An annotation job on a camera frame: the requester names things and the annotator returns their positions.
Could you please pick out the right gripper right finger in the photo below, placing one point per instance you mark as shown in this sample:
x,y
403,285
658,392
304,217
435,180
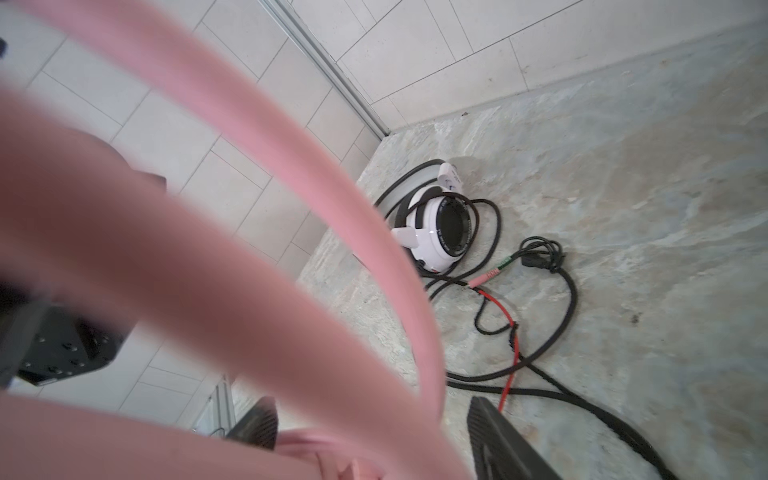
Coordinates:
x,y
499,451

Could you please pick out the white black headphones with cable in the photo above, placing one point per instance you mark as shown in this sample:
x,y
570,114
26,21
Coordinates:
x,y
436,224

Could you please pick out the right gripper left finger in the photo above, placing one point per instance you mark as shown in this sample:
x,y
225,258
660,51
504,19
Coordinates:
x,y
259,426

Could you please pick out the pink headphones with cable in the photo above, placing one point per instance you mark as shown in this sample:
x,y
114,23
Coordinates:
x,y
94,232

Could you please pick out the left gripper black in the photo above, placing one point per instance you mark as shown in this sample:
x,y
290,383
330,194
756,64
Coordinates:
x,y
43,342

